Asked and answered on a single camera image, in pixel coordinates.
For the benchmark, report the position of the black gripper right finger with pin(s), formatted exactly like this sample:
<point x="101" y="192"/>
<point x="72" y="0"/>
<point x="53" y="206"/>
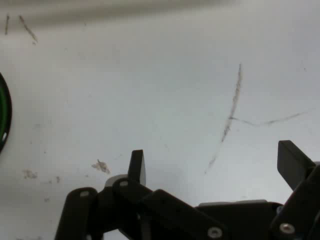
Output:
<point x="295" y="165"/>

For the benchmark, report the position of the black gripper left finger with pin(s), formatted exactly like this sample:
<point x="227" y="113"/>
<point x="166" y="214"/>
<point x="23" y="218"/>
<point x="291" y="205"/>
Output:
<point x="130" y="200"/>

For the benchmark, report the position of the black round object green rim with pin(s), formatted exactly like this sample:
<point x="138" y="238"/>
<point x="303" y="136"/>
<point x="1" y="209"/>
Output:
<point x="4" y="112"/>

